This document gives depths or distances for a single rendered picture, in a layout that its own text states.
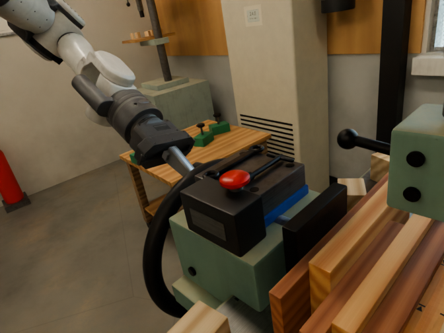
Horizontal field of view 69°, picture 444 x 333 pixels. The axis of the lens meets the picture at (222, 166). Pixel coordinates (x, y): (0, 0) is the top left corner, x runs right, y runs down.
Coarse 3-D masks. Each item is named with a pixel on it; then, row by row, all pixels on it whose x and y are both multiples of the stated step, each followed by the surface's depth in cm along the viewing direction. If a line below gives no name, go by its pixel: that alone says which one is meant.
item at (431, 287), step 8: (440, 264) 28; (440, 272) 28; (432, 280) 27; (432, 288) 26; (424, 296) 26; (424, 304) 25; (416, 312) 25; (440, 312) 24; (416, 320) 24; (440, 320) 24; (408, 328) 24; (440, 328) 23
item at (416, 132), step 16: (416, 112) 26; (432, 112) 26; (400, 128) 24; (416, 128) 24; (432, 128) 23; (400, 144) 24; (416, 144) 23; (432, 144) 23; (400, 160) 25; (416, 160) 23; (432, 160) 23; (400, 176) 25; (416, 176) 24; (432, 176) 23; (400, 192) 26; (416, 192) 24; (432, 192) 24; (400, 208) 26; (416, 208) 25; (432, 208) 24
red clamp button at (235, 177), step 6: (228, 174) 32; (234, 174) 31; (240, 174) 31; (246, 174) 31; (222, 180) 31; (228, 180) 31; (234, 180) 30; (240, 180) 30; (246, 180) 31; (222, 186) 31; (228, 186) 30; (234, 186) 30; (240, 186) 30
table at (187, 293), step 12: (372, 180) 50; (180, 288) 40; (192, 288) 40; (180, 300) 41; (192, 300) 38; (204, 300) 38; (216, 300) 38; (228, 300) 34; (240, 300) 33; (228, 312) 32; (240, 312) 32; (252, 312) 32; (264, 312) 32; (240, 324) 31; (252, 324) 31; (264, 324) 30
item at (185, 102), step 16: (144, 16) 248; (144, 32) 253; (160, 32) 237; (160, 48) 241; (160, 80) 262; (176, 80) 250; (192, 80) 262; (160, 96) 232; (176, 96) 240; (192, 96) 248; (208, 96) 257; (176, 112) 243; (192, 112) 252; (208, 112) 260
